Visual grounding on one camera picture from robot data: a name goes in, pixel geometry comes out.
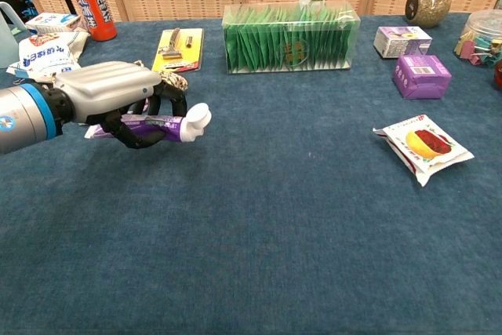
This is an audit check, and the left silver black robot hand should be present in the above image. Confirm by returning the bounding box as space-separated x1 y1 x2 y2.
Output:
42 60 188 150

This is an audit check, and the small purple white-capped bottle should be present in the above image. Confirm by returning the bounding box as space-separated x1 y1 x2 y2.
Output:
84 102 213 144

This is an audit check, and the white blue-print powder bag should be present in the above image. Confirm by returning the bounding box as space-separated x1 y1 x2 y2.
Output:
5 31 90 84

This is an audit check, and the red soda can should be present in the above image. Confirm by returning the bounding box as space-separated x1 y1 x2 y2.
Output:
64 0 118 42

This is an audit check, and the white blue milk carton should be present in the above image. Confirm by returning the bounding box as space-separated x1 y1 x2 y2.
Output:
25 12 82 35

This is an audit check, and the razor in yellow blister pack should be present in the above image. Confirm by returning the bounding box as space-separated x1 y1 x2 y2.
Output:
151 27 206 73

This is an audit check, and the light blue plastic pitcher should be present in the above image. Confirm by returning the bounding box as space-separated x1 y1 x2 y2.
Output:
0 1 27 70

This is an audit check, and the clear box of green teabags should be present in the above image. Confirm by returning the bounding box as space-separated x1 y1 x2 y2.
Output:
221 0 361 76

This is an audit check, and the blue tablecloth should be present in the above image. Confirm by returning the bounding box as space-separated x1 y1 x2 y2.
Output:
0 13 502 335

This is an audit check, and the purple white carton box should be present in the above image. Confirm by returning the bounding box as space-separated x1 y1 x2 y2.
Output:
373 25 433 60

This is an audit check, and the purple wrapped pack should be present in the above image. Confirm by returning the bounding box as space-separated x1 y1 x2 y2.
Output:
392 54 453 100

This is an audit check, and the white snack packet red fruit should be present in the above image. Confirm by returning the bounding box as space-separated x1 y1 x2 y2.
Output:
372 114 475 188

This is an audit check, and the glass jar black lid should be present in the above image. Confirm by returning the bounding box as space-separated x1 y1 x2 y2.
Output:
404 0 455 29

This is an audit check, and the clear tub of binder clips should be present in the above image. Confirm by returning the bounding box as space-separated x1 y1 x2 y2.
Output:
453 9 502 67

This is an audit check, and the braided multicolour rope bundle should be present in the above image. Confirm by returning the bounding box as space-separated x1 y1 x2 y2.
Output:
133 59 190 95

